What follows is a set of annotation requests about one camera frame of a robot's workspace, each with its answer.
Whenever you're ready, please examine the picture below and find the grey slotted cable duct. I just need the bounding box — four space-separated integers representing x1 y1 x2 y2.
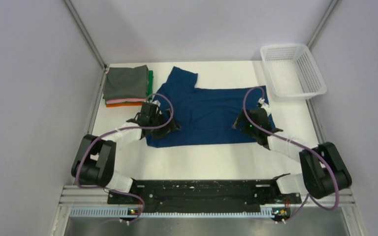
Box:
70 207 275 218

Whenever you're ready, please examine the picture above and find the pink folded t shirt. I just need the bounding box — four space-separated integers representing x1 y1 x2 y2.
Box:
105 98 146 104

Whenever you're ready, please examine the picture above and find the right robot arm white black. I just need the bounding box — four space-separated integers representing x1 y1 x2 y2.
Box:
233 108 352 203

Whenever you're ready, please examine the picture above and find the blue t shirt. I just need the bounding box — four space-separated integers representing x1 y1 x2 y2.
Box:
146 66 269 148

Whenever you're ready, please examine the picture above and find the grey folded t shirt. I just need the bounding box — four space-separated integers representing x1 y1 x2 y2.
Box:
103 65 149 101

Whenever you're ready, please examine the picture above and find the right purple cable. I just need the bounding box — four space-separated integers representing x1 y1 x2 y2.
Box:
243 86 340 225

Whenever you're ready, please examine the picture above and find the orange folded t shirt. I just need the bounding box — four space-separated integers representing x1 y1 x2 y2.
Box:
106 102 143 108

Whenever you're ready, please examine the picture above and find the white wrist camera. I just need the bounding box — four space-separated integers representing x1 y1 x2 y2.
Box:
152 100 161 106
257 99 271 117

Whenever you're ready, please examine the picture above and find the white plastic basket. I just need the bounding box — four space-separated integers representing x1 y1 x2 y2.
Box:
260 43 327 102

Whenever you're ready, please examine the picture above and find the green folded t shirt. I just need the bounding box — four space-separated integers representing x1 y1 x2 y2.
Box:
146 70 154 96

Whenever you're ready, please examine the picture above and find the left aluminium frame rail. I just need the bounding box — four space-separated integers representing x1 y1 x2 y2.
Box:
50 0 106 236

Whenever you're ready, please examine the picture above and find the aluminium frame rail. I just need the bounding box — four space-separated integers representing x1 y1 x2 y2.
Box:
50 0 106 236
307 0 366 236

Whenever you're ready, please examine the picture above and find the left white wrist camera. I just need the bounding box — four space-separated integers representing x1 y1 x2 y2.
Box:
152 100 161 106

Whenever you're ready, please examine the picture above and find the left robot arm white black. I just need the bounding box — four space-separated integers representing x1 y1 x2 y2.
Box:
71 102 180 203

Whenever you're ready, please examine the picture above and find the purple cable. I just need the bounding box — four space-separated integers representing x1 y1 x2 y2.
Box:
75 93 175 225
243 86 340 225

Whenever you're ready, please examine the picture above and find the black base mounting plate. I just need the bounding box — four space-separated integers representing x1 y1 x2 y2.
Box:
107 179 302 213

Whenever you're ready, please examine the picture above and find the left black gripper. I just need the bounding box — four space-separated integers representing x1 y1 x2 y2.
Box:
150 109 181 140

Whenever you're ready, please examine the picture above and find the right aluminium frame rail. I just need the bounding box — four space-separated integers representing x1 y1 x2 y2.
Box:
307 0 366 236

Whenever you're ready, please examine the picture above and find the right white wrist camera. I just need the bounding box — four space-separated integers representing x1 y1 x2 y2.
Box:
257 99 271 117

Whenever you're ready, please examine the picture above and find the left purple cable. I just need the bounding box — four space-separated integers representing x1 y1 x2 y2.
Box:
75 93 175 225

